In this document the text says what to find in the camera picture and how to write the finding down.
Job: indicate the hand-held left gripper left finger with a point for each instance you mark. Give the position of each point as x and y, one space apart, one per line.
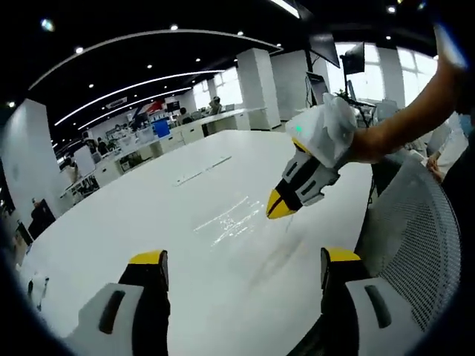
111 315

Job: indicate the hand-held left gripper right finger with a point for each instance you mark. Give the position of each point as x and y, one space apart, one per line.
365 315

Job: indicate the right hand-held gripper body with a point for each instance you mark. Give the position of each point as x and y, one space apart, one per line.
319 130

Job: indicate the open laptop on stand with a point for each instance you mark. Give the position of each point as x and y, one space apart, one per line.
317 89

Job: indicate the white square pillar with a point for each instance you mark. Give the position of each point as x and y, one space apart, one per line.
258 89

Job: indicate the small white object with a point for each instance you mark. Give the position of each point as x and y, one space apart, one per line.
38 289

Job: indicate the black monitor on stand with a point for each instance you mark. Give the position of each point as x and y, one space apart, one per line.
353 57

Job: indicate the black hanging monitor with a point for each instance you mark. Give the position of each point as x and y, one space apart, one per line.
326 50

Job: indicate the grey mesh office chair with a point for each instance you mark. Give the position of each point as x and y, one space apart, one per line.
412 230

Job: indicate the long white counter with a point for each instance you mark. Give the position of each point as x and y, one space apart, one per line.
178 139

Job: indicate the black office chair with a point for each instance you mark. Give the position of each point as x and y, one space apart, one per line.
41 219

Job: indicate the person's dark clothing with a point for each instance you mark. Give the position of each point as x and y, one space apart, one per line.
464 222

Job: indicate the blue box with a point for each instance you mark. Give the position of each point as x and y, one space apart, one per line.
160 129

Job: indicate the white board panel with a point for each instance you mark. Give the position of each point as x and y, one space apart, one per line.
84 162

